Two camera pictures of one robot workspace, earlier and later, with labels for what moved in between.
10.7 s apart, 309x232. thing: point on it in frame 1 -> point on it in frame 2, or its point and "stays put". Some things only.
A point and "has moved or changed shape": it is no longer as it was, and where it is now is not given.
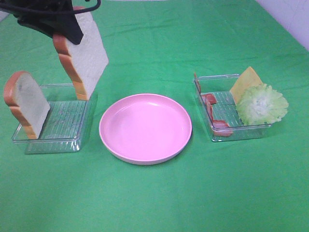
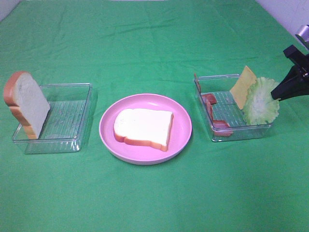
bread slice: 85,62 -> 144,127
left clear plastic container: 66,125 stays put
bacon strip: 210,99 stays put
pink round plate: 145,129 stays put
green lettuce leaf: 261,105 has moved or changed shape
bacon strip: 221,128 stays put
